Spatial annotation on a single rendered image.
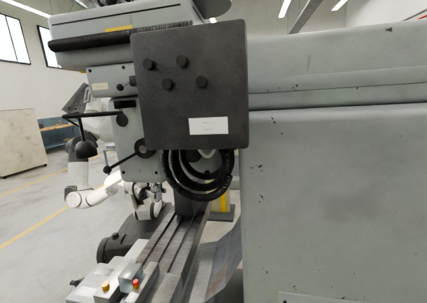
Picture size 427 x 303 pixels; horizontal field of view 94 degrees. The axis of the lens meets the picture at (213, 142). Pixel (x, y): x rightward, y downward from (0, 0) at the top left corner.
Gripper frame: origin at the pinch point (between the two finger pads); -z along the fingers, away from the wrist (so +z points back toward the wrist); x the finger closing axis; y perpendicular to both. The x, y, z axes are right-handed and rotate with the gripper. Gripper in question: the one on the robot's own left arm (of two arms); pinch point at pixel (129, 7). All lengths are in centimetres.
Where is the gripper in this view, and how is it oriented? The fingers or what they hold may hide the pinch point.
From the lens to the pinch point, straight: 87.5
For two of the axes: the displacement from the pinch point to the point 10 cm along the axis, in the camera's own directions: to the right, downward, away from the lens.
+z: -8.1, -5.3, 2.7
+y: 4.0, -8.2, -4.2
